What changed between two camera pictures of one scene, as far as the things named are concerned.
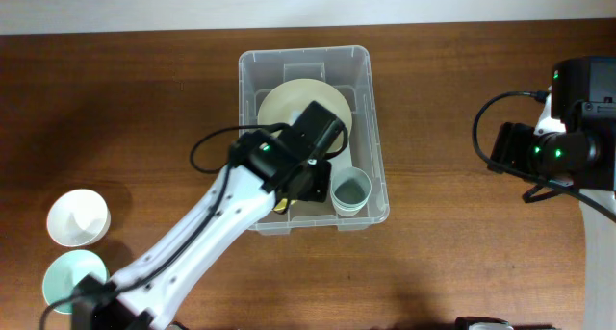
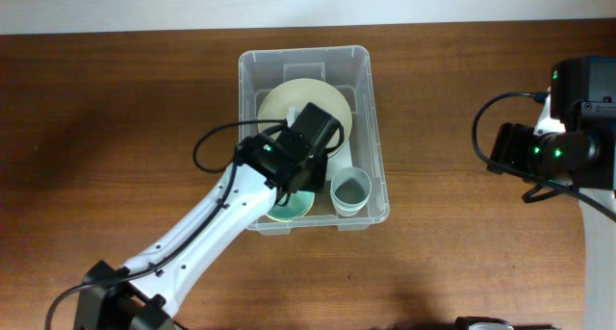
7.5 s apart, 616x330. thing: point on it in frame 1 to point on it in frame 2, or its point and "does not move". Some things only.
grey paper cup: [349, 190] does not move
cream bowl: [286, 102] does not move
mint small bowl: [65, 272] to [297, 205]
